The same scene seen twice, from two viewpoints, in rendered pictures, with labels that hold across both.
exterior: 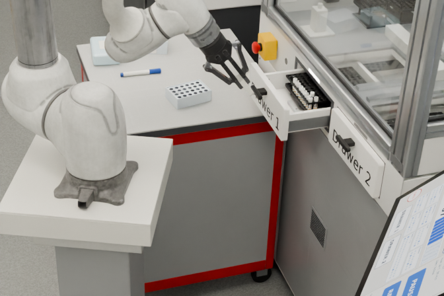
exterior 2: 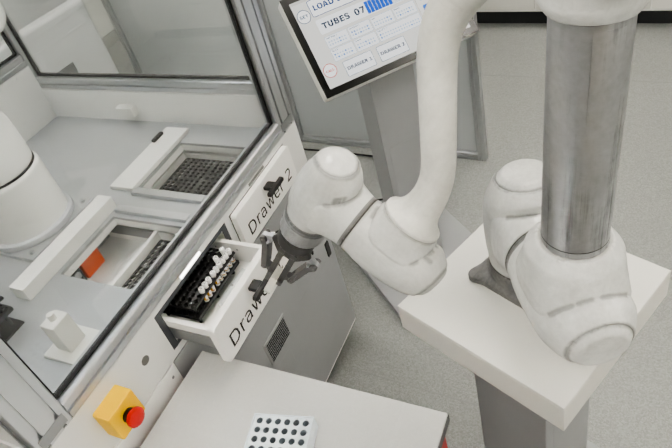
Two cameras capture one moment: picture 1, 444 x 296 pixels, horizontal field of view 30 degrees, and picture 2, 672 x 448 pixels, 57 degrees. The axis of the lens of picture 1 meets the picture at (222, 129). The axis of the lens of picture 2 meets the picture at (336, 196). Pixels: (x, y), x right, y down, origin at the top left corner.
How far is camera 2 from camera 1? 266 cm
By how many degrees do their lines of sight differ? 94
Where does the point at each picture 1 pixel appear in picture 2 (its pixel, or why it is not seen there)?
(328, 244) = (289, 318)
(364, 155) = (277, 169)
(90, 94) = (529, 166)
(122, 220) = not seen: hidden behind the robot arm
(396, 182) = (293, 134)
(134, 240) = not seen: hidden behind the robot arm
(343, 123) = (251, 197)
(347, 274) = (308, 283)
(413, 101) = (268, 60)
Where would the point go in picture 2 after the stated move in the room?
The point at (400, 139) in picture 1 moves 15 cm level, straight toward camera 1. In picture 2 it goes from (279, 102) to (325, 78)
